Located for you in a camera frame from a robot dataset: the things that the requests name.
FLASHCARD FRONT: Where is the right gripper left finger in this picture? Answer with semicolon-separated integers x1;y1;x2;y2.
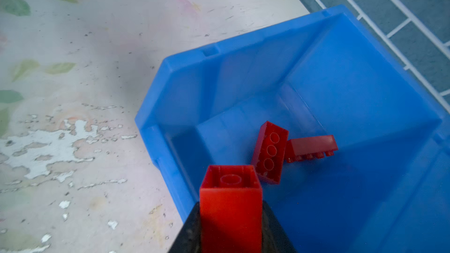
168;202;202;253

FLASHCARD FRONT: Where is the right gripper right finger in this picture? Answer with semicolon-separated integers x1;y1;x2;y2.
261;200;296;253

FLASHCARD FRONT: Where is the red lego brick bottom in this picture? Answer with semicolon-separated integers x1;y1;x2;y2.
251;121;289;185

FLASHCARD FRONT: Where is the red lego brick large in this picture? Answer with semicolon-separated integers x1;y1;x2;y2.
284;135;339;163

